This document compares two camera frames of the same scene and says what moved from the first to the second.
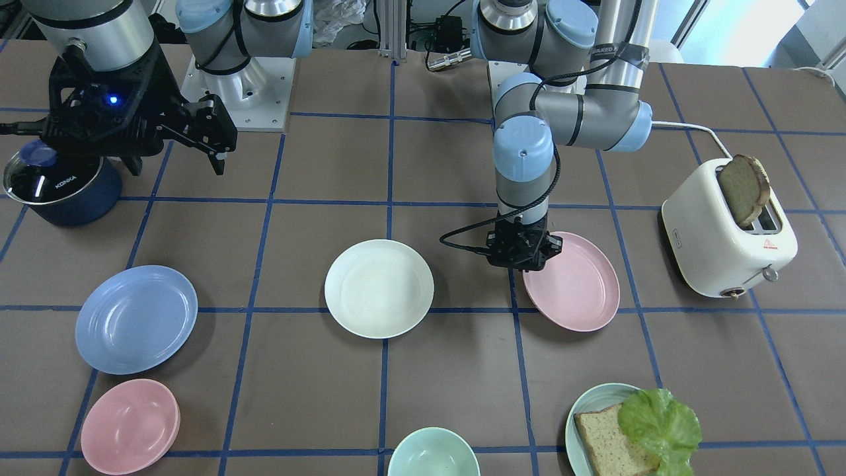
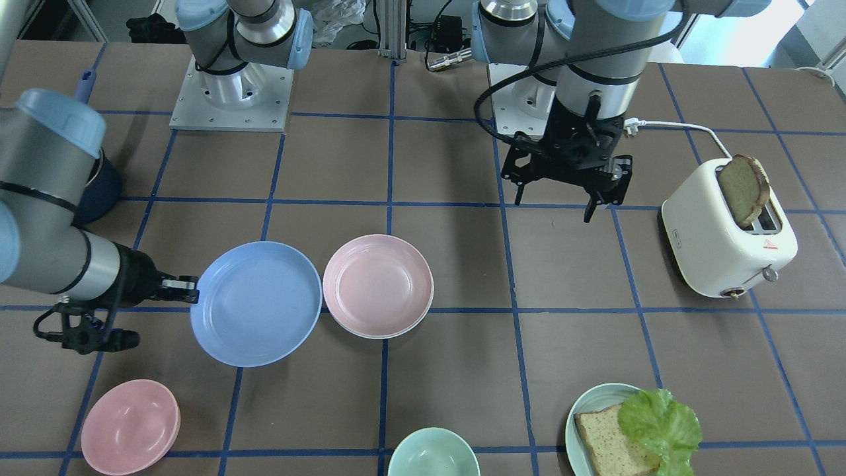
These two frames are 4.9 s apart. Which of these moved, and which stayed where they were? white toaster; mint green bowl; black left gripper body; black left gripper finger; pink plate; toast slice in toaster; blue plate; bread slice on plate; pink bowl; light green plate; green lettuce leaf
Moved: blue plate; black left gripper body; black left gripper finger; pink plate
Stayed: toast slice in toaster; bread slice on plate; pink bowl; white toaster; mint green bowl; light green plate; green lettuce leaf
